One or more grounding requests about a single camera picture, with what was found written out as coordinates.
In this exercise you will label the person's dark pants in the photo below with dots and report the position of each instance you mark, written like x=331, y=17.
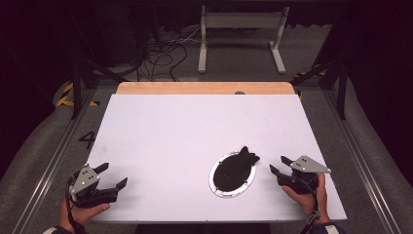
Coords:
x=201, y=229

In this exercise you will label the person's left hand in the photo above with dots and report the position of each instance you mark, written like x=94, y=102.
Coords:
x=82, y=214

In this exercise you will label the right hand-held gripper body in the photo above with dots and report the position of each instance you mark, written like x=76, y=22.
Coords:
x=303, y=177

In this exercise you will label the wooden table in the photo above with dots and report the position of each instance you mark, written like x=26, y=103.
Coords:
x=195, y=87

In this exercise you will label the round grey table grommet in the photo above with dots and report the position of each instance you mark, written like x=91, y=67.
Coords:
x=239, y=93

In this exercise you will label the person's right hand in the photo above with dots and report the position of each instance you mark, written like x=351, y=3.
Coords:
x=307, y=201

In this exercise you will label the black metal frame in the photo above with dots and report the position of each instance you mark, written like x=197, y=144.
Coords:
x=76, y=91
x=341, y=94

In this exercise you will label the yellow black floor tape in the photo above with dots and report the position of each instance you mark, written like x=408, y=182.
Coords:
x=305, y=74
x=65, y=103

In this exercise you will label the black cloth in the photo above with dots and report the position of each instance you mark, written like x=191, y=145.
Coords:
x=245, y=156

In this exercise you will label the aluminium floor rail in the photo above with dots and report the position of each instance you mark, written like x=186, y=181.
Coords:
x=48, y=175
x=367, y=182

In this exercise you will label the white board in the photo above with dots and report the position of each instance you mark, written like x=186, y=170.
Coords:
x=162, y=136

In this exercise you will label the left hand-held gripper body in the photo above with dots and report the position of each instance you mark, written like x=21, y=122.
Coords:
x=85, y=183

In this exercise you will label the white metal stand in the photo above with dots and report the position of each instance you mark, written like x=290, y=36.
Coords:
x=242, y=20

